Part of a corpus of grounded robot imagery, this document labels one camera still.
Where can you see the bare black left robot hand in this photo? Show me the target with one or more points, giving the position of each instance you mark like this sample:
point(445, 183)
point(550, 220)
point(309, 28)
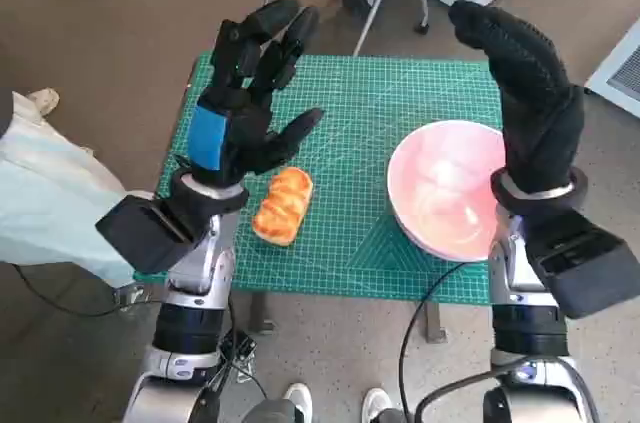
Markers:
point(250, 128)

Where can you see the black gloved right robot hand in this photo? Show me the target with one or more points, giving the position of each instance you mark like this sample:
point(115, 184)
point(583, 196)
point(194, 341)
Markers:
point(540, 113)

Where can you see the long orange toy bread loaf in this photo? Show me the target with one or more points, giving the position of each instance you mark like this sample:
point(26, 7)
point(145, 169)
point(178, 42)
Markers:
point(282, 208)

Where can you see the pink bowl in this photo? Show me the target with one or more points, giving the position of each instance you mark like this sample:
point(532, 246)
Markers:
point(435, 183)

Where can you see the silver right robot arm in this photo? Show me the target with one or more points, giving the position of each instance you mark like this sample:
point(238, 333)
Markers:
point(520, 323)

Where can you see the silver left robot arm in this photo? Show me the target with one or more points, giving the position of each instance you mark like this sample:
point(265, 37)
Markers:
point(195, 263)

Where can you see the green cutting mat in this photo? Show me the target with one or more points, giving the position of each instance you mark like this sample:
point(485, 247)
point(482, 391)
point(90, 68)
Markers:
point(350, 143)

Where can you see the grey metal table leg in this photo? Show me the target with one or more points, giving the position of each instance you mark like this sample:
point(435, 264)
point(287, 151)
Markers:
point(260, 313)
point(433, 323)

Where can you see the black flat panel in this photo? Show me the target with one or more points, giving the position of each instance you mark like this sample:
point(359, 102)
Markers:
point(243, 343)

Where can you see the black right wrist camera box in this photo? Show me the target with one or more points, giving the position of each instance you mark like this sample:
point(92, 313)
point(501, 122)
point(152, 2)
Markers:
point(585, 268)

